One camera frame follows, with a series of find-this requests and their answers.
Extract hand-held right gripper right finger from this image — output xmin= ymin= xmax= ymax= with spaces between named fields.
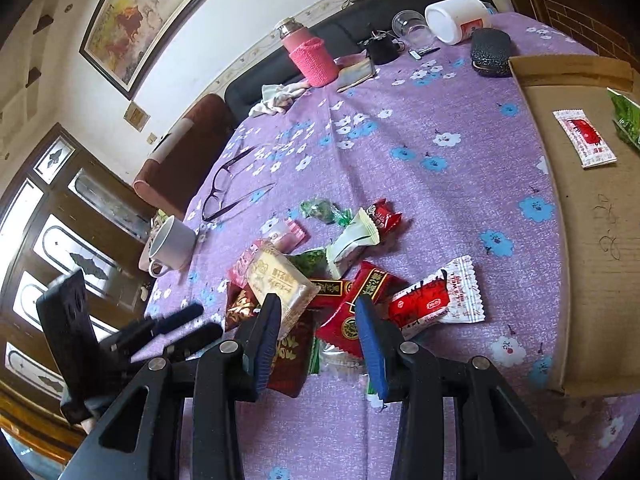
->
xmin=354 ymin=296 xmax=576 ymax=480

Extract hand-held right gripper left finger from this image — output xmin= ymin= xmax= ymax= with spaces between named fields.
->
xmin=59 ymin=294 xmax=282 ymax=480

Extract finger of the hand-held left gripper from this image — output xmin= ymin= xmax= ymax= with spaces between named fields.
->
xmin=152 ymin=302 xmax=205 ymax=333
xmin=167 ymin=322 xmax=223 ymax=361

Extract dark red gold-print packet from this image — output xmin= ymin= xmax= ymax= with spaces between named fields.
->
xmin=267 ymin=310 xmax=316 ymax=398

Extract clear green snack packet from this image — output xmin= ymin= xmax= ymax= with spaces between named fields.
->
xmin=310 ymin=337 xmax=373 ymax=408

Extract red dark-label snack packet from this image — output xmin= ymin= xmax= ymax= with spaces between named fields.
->
xmin=307 ymin=279 xmax=353 ymax=311
xmin=315 ymin=260 xmax=408 ymax=361

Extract red gold snack packet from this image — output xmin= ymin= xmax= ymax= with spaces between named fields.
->
xmin=225 ymin=285 xmax=261 ymax=331

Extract beige snack packet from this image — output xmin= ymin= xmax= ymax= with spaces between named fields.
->
xmin=247 ymin=241 xmax=321 ymax=338

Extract pink red snack packet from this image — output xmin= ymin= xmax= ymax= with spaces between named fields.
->
xmin=227 ymin=240 xmax=266 ymax=286

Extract dark green snack packet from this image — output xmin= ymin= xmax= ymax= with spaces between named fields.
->
xmin=290 ymin=249 xmax=331 ymax=276

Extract white green-edged snack packet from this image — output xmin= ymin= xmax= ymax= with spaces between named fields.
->
xmin=325 ymin=208 xmax=379 ymax=280

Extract small red snack packet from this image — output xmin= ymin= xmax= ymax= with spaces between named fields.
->
xmin=367 ymin=198 xmax=403 ymax=235

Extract green clear-wrapped candy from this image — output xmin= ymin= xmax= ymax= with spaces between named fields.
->
xmin=299 ymin=199 xmax=353 ymax=226

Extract cardboard box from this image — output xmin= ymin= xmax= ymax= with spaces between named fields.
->
xmin=507 ymin=55 xmax=640 ymax=398

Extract white mug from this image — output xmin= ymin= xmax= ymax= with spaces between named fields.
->
xmin=147 ymin=215 xmax=197 ymax=278

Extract wooden glass-panel door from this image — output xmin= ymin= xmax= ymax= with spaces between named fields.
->
xmin=0 ymin=122 xmax=166 ymax=461

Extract dark-framed eyeglasses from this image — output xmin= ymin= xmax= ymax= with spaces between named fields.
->
xmin=201 ymin=145 xmax=277 ymax=223

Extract brown upholstered chair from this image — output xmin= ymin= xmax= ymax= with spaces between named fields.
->
xmin=132 ymin=94 xmax=238 ymax=221

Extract purple floral tablecloth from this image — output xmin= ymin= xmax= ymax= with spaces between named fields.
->
xmin=142 ymin=10 xmax=640 ymax=480

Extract crumpled white cloth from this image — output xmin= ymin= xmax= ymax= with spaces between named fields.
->
xmin=248 ymin=80 xmax=311 ymax=118

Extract small patterned wallet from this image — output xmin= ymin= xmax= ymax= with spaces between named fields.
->
xmin=336 ymin=57 xmax=377 ymax=93

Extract pink thermos bottle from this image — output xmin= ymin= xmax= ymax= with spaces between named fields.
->
xmin=277 ymin=18 xmax=340 ymax=88

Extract small black cup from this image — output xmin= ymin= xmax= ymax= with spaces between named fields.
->
xmin=362 ymin=30 xmax=403 ymax=66

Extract black glasses case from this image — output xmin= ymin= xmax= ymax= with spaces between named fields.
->
xmin=470 ymin=27 xmax=513 ymax=78

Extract clear glass cup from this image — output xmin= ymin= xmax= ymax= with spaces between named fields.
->
xmin=391 ymin=10 xmax=432 ymax=50

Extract black sofa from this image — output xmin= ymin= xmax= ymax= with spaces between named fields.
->
xmin=224 ymin=0 xmax=496 ymax=121

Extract white plastic jar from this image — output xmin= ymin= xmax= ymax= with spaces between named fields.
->
xmin=425 ymin=0 xmax=493 ymax=46

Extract bright green snack packet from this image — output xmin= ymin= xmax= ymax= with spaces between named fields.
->
xmin=607 ymin=87 xmax=640 ymax=153

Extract small gold wall frame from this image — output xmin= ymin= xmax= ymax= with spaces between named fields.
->
xmin=123 ymin=102 xmax=151 ymax=132

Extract framed wall painting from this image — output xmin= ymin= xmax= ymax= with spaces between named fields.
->
xmin=79 ymin=0 xmax=251 ymax=101

